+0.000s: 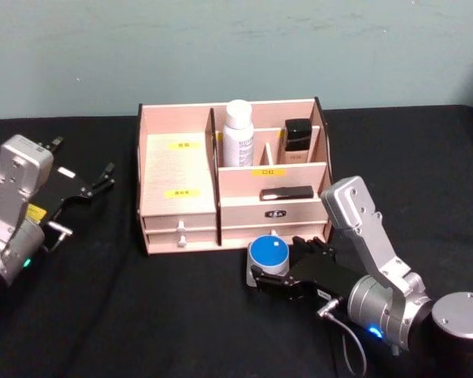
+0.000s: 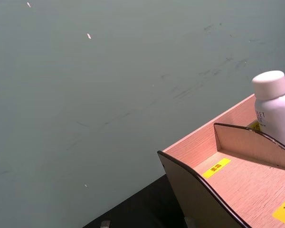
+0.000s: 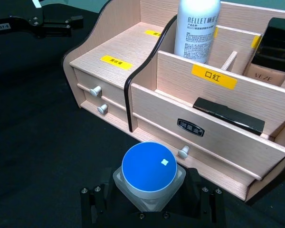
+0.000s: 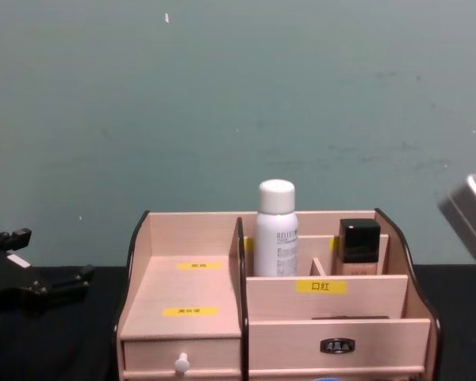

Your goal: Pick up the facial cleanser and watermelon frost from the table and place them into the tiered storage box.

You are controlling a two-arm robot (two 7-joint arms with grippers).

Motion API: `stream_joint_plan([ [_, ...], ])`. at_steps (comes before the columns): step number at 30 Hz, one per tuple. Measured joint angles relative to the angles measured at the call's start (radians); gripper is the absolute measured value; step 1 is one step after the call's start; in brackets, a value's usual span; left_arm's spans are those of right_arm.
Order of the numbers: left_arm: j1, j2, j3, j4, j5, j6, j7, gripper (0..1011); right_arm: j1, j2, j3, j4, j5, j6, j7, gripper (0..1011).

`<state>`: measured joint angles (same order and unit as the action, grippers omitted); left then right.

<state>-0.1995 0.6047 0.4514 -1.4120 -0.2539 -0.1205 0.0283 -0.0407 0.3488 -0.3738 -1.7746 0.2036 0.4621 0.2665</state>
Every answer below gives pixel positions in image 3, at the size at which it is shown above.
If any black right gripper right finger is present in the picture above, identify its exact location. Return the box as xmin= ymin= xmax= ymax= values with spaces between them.
xmin=185 ymin=167 xmax=227 ymax=228

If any beige foundation bottle black cap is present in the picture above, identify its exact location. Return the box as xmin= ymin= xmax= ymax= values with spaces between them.
xmin=243 ymin=17 xmax=285 ymax=87

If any black table cloth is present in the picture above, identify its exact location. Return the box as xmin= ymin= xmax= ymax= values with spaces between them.
xmin=0 ymin=0 xmax=285 ymax=228

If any clear jar with blue lid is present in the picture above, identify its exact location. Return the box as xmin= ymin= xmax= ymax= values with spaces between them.
xmin=112 ymin=141 xmax=187 ymax=213

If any wide drawer with silver knob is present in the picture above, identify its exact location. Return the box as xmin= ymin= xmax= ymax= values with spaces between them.
xmin=135 ymin=117 xmax=256 ymax=190

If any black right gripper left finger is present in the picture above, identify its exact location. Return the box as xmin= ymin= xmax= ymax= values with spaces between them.
xmin=79 ymin=167 xmax=115 ymax=225

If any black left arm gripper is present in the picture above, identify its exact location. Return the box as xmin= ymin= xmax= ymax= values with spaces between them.
xmin=0 ymin=10 xmax=84 ymax=39

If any small drawer with silver knob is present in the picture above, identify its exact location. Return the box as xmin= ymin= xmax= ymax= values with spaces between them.
xmin=81 ymin=91 xmax=129 ymax=124
xmin=73 ymin=67 xmax=128 ymax=108

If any long black lipstick box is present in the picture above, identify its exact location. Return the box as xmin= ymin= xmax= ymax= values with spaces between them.
xmin=192 ymin=96 xmax=266 ymax=136

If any white spray bottle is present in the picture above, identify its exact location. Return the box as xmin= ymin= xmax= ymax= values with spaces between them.
xmin=173 ymin=0 xmax=221 ymax=65

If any pale wooden desk organizer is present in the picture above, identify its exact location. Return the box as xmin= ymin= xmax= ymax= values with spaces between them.
xmin=62 ymin=0 xmax=285 ymax=206

